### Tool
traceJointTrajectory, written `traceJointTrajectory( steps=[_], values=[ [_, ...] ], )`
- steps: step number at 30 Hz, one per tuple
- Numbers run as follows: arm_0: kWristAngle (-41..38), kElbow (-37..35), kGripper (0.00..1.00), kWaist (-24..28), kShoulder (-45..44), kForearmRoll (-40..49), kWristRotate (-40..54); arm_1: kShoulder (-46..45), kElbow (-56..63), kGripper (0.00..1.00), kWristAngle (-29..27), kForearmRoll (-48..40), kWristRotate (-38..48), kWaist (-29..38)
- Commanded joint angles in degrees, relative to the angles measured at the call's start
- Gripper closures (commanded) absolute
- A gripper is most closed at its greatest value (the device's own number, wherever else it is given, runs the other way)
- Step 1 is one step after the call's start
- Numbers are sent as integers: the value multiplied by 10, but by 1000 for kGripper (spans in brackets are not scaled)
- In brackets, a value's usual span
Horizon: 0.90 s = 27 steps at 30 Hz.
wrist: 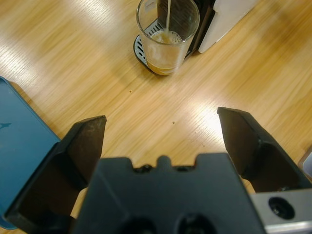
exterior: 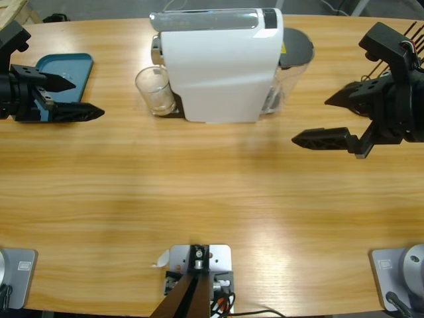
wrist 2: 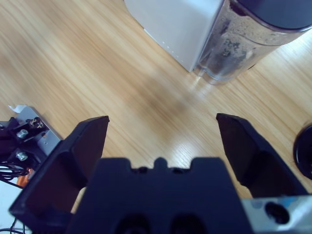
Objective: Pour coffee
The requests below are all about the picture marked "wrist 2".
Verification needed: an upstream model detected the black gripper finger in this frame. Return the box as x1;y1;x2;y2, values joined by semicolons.
215;113;308;198
9;116;110;229

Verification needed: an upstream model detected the white capsule coffee machine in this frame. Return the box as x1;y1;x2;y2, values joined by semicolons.
123;0;224;73

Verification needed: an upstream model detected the white paper tab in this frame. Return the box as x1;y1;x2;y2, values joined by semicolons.
8;104;26;115

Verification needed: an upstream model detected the clear water tank black lid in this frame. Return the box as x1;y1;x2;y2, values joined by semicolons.
192;0;312;86

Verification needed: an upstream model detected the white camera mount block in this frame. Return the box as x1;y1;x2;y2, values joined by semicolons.
14;106;65;167

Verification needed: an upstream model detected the black wire capsule holder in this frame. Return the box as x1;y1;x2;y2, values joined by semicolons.
293;124;312;180

